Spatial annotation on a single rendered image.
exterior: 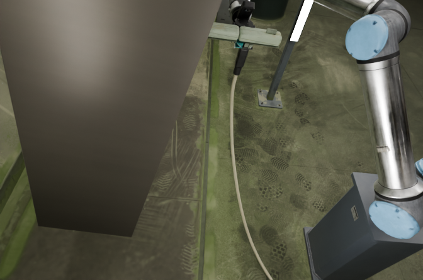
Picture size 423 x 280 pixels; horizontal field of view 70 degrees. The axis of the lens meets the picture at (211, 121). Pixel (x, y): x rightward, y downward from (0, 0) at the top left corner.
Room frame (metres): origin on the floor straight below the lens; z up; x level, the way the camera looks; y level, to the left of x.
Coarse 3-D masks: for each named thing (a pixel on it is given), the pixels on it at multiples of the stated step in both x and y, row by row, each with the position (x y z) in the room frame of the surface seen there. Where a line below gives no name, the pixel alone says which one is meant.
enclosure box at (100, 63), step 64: (0, 0) 0.41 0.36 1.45; (64, 0) 0.43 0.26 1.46; (128, 0) 0.44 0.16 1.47; (192, 0) 0.46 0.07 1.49; (64, 64) 0.42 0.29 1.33; (128, 64) 0.44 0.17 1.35; (192, 64) 0.46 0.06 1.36; (64, 128) 0.42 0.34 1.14; (128, 128) 0.44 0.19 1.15; (64, 192) 0.41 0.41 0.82; (128, 192) 0.43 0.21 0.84
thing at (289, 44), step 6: (300, 6) 1.91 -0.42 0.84; (288, 36) 1.93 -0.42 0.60; (288, 42) 1.90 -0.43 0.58; (294, 42) 1.90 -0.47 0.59; (288, 48) 1.90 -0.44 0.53; (282, 54) 1.93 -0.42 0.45; (288, 54) 1.90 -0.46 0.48; (282, 60) 1.89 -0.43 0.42; (282, 66) 1.90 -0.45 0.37; (276, 72) 1.91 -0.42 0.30; (282, 72) 1.90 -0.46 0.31; (276, 78) 1.89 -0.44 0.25; (276, 84) 1.90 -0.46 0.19; (270, 90) 1.90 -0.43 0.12; (276, 90) 1.90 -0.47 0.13; (270, 96) 1.89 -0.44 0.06
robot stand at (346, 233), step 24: (360, 192) 0.73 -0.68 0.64; (336, 216) 0.73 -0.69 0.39; (360, 216) 0.65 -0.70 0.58; (312, 240) 0.73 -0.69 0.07; (336, 240) 0.64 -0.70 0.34; (360, 240) 0.57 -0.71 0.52; (384, 240) 0.53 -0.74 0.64; (408, 240) 0.55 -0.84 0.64; (312, 264) 0.62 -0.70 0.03; (336, 264) 0.56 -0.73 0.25; (360, 264) 0.55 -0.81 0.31; (384, 264) 0.56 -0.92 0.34
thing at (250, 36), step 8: (216, 24) 0.96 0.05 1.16; (224, 24) 0.97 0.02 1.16; (216, 32) 0.93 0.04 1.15; (224, 32) 0.93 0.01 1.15; (232, 32) 0.94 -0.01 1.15; (240, 32) 0.95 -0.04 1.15; (248, 32) 0.95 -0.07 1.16; (256, 32) 0.96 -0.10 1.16; (264, 32) 0.97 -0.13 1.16; (272, 32) 0.97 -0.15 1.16; (224, 40) 0.94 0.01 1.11; (232, 40) 0.94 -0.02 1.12; (240, 40) 0.94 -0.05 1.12; (248, 40) 0.95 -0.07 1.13; (256, 40) 0.95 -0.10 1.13; (264, 40) 0.95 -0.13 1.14; (272, 40) 0.96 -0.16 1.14; (280, 40) 0.96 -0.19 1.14; (240, 48) 0.96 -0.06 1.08; (248, 48) 0.96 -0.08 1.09; (240, 56) 0.96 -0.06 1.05; (240, 64) 0.96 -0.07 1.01
